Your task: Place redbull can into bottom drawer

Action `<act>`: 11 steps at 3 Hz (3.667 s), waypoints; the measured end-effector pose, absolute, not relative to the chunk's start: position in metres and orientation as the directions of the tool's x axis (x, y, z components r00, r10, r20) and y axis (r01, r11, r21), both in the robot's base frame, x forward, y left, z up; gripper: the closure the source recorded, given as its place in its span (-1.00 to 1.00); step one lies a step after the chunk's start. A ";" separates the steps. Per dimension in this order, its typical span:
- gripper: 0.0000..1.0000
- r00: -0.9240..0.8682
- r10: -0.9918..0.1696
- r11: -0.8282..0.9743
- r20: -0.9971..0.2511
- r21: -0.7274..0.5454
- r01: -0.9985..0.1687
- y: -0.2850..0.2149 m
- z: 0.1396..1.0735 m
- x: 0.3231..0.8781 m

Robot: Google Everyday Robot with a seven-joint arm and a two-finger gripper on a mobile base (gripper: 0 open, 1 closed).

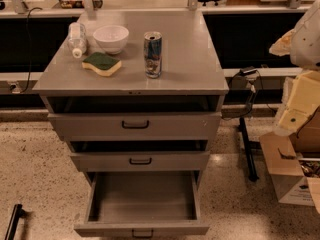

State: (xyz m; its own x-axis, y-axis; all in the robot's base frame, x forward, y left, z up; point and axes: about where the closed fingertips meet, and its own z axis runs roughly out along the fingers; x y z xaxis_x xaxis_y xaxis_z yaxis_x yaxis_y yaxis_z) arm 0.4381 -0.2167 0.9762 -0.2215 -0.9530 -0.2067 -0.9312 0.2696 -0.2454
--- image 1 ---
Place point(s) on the green yellow sponge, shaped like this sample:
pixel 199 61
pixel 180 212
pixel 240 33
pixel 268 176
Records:
pixel 102 64

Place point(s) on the open cardboard box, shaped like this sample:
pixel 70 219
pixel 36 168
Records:
pixel 293 164

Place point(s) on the white ceramic bowl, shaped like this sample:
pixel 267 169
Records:
pixel 111 38

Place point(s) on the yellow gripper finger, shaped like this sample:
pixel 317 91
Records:
pixel 282 46
pixel 301 98

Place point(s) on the grey drawer cabinet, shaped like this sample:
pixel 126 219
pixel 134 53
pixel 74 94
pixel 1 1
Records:
pixel 191 79

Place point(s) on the grey bottom drawer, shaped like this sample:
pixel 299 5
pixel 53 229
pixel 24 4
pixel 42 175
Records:
pixel 143 205

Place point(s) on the clear plastic bottle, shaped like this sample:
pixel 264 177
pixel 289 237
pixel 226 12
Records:
pixel 77 40

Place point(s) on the grey middle drawer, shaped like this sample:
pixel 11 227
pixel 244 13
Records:
pixel 140 161

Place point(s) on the redbull can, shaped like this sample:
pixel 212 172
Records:
pixel 153 54

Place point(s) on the grey drawer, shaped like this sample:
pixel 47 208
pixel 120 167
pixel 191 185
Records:
pixel 134 127
pixel 140 161
pixel 143 205

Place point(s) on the black bar on floor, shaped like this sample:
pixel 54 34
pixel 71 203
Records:
pixel 17 213

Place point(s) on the black stand with power adapter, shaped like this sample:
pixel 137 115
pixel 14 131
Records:
pixel 250 74

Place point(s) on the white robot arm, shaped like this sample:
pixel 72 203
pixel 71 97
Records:
pixel 302 44

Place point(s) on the grey top drawer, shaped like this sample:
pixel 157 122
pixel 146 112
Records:
pixel 134 127

